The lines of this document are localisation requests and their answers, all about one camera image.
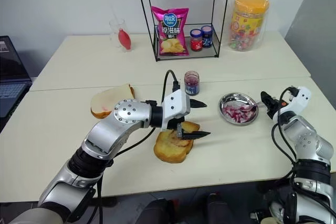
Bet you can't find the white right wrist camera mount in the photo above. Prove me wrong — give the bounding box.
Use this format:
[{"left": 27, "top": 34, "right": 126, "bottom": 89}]
[{"left": 277, "top": 86, "right": 313, "bottom": 120}]

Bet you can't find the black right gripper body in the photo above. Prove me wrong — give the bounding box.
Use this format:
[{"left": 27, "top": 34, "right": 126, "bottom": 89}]
[{"left": 270, "top": 99, "right": 287, "bottom": 124}]

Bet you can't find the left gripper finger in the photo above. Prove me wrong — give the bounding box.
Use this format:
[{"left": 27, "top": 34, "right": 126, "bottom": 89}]
[
  {"left": 189, "top": 99, "right": 208, "bottom": 109},
  {"left": 180, "top": 131, "right": 212, "bottom": 141}
]

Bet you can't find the red jam jar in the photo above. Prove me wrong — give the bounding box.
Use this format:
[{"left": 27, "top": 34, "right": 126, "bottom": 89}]
[{"left": 190, "top": 29, "right": 204, "bottom": 52}]

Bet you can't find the metal spoon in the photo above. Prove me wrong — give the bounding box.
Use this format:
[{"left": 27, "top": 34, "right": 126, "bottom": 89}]
[{"left": 240, "top": 100, "right": 266, "bottom": 112}]

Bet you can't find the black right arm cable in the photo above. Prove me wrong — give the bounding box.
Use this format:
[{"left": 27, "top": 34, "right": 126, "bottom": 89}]
[{"left": 271, "top": 86, "right": 299, "bottom": 209}]

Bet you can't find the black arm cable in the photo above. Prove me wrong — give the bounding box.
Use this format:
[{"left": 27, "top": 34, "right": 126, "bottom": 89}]
[
  {"left": 271, "top": 86, "right": 299, "bottom": 209},
  {"left": 96, "top": 69, "right": 182, "bottom": 224}
]

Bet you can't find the red rubber bulb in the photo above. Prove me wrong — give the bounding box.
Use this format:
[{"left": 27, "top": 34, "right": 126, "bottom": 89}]
[{"left": 118, "top": 28, "right": 132, "bottom": 51}]

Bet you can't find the clear plastic cup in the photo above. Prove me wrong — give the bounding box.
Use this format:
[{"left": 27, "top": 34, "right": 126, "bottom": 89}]
[{"left": 108, "top": 18, "right": 127, "bottom": 49}]

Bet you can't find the candy jar orange lid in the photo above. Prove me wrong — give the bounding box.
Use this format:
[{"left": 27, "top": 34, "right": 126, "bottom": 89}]
[{"left": 227, "top": 0, "right": 270, "bottom": 52}]

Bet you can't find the blue jam jar pink lid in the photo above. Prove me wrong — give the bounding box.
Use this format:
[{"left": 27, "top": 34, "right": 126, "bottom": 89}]
[{"left": 201, "top": 25, "right": 214, "bottom": 49}]

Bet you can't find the open blue-label jam jar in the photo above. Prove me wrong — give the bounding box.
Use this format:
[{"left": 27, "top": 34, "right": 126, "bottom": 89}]
[{"left": 184, "top": 70, "right": 201, "bottom": 97}]

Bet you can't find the pink potato chips bag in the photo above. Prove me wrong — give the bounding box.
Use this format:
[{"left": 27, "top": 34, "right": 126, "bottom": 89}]
[{"left": 150, "top": 5, "right": 190, "bottom": 57}]

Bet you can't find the white bread slice orange crust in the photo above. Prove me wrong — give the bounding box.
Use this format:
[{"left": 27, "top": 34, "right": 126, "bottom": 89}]
[{"left": 90, "top": 83, "right": 132, "bottom": 120}]

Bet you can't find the dark rounded shape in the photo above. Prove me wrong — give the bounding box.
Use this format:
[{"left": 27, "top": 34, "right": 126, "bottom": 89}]
[
  {"left": 142, "top": 198, "right": 182, "bottom": 224},
  {"left": 205, "top": 193, "right": 233, "bottom": 224}
]

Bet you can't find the round steel dish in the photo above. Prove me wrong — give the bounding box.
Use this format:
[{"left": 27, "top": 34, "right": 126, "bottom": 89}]
[{"left": 218, "top": 92, "right": 260, "bottom": 125}]

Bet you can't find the dark laptop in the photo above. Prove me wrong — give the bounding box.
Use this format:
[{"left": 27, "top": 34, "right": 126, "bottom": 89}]
[{"left": 0, "top": 35, "right": 33, "bottom": 119}]

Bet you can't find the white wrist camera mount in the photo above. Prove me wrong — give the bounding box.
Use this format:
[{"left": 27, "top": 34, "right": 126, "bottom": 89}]
[
  {"left": 160, "top": 89, "right": 191, "bottom": 132},
  {"left": 277, "top": 86, "right": 313, "bottom": 120}
]

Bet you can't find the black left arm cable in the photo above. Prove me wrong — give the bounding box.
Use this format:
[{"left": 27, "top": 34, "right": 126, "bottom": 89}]
[{"left": 96, "top": 69, "right": 182, "bottom": 224}]

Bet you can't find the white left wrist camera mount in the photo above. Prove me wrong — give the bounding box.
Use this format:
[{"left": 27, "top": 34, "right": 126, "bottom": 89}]
[{"left": 160, "top": 89, "right": 191, "bottom": 132}]

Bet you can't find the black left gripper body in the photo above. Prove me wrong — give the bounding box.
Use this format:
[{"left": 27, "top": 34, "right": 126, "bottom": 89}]
[{"left": 167, "top": 113, "right": 191, "bottom": 138}]

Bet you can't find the black wire rack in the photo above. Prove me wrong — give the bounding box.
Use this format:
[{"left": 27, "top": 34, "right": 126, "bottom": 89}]
[{"left": 133, "top": 0, "right": 233, "bottom": 63}]

